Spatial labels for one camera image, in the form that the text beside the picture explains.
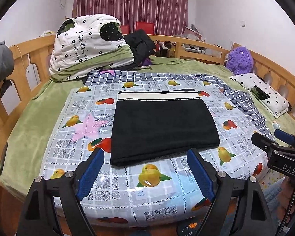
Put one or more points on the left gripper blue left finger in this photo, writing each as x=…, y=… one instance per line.
x=76, y=185

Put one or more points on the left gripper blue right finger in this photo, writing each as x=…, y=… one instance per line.
x=215, y=186

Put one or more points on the black pants with white stripes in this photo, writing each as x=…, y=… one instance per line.
x=150, y=125

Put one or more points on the fruit print plastic mat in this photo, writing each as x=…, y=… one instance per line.
x=161, y=190

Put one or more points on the white dotted pillow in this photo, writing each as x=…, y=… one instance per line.
x=274, y=102

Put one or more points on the green bed blanket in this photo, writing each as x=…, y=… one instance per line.
x=28, y=140

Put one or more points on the purple plush toy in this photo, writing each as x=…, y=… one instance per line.
x=240, y=61

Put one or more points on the folded white green quilt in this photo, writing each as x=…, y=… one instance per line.
x=85, y=43

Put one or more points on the grey garment on bedpost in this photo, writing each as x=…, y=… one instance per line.
x=6, y=61

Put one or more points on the black clothes pile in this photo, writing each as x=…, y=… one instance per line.
x=142, y=47

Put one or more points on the red chair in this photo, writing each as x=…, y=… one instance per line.
x=146, y=26
x=125, y=29

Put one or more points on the maroon curtain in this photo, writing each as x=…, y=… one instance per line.
x=169, y=17

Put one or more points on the wooden bed frame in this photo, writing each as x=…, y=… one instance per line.
x=31, y=62

